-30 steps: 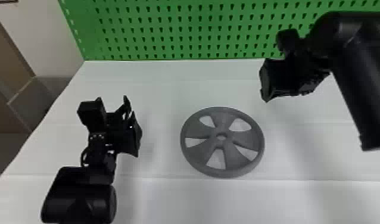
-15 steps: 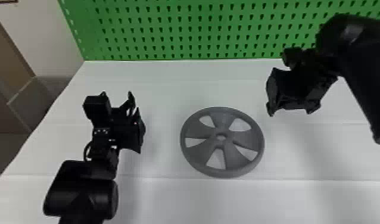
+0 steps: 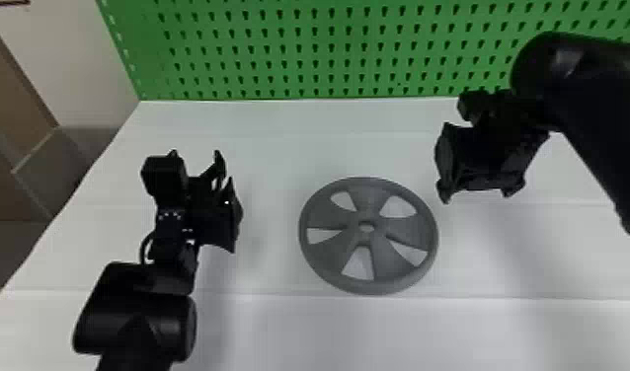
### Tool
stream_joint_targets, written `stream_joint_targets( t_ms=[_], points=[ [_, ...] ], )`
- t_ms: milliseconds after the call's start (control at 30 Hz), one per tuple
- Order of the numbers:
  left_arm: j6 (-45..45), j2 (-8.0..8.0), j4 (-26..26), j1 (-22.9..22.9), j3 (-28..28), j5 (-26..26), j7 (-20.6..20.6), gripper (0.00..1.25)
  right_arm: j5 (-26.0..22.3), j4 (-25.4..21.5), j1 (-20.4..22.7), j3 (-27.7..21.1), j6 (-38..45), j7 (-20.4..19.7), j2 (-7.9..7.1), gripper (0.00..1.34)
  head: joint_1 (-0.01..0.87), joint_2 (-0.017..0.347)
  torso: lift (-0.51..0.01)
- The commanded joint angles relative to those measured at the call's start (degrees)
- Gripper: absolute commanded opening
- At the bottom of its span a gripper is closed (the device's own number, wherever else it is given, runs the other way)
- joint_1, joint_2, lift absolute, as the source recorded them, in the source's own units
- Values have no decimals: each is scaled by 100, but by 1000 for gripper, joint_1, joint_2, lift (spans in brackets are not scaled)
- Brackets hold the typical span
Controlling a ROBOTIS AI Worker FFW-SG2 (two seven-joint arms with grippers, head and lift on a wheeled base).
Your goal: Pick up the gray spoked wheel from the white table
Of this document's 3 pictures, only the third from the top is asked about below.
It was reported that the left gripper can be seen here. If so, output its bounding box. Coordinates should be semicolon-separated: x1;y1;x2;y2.
184;149;245;255

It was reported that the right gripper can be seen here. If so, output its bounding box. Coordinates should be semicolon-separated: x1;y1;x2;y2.
433;119;551;205

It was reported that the grey wheel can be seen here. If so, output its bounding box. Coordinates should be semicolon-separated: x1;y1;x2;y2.
296;176;441;297

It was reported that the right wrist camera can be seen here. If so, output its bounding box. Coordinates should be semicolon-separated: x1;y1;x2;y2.
456;88;514;128

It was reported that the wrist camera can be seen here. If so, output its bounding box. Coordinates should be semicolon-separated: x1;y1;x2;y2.
456;88;514;128
139;149;191;209

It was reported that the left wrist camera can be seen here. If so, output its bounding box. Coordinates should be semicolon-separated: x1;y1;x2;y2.
139;149;191;209

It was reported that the black cable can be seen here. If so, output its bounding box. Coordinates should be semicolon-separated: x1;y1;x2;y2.
138;230;159;266

